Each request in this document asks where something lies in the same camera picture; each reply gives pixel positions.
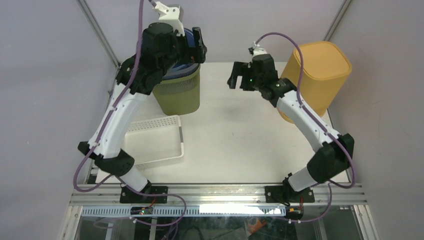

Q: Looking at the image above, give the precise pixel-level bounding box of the blue plastic bucket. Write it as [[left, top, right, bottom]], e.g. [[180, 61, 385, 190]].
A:
[[163, 28, 195, 80]]

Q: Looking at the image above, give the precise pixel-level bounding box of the olive green ribbed basket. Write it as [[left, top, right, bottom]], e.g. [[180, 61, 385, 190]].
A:
[[152, 66, 201, 116]]

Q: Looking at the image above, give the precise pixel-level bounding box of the yellow ribbed basket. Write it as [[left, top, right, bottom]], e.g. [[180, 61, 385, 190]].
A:
[[280, 41, 352, 117]]

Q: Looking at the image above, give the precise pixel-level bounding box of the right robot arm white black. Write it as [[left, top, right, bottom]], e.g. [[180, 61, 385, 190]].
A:
[[227, 53, 355, 203]]

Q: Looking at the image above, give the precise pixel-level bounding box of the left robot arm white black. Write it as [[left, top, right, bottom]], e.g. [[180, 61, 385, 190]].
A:
[[73, 22, 207, 203]]

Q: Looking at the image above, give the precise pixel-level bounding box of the dark grey inner basket liner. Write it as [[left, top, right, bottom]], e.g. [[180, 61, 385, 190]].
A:
[[162, 63, 201, 81]]

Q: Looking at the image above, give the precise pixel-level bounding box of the white perforated plastic tray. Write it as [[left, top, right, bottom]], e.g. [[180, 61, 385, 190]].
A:
[[121, 115, 185, 170]]

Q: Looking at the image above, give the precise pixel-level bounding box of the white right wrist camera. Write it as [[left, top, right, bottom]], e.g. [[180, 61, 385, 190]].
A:
[[248, 41, 268, 57]]

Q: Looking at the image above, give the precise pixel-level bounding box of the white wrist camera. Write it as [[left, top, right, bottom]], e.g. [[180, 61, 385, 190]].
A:
[[153, 1, 186, 37], [248, 41, 268, 57]]

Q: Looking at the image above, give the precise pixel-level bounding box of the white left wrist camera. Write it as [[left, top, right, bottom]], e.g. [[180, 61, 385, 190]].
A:
[[153, 1, 186, 37]]

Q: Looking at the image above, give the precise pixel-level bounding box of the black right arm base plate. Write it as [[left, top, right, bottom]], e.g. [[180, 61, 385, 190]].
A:
[[264, 185, 315, 204]]

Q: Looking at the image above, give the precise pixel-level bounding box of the white slotted cable duct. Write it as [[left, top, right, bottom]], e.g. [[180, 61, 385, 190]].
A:
[[81, 203, 286, 218]]

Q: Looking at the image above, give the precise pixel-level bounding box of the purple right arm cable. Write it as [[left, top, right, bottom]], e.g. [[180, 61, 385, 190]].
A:
[[255, 32, 357, 190]]

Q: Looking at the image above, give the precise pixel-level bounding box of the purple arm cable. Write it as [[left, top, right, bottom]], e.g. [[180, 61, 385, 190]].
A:
[[72, 0, 158, 193], [255, 32, 357, 190]]

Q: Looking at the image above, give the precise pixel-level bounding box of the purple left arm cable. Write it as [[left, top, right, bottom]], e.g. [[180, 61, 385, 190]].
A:
[[72, 0, 158, 193]]

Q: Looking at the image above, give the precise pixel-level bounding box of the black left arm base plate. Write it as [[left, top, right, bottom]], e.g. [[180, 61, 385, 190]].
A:
[[119, 185, 169, 204]]

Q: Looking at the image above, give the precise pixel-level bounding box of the aluminium frame rail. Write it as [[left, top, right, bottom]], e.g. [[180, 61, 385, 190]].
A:
[[69, 183, 368, 206]]

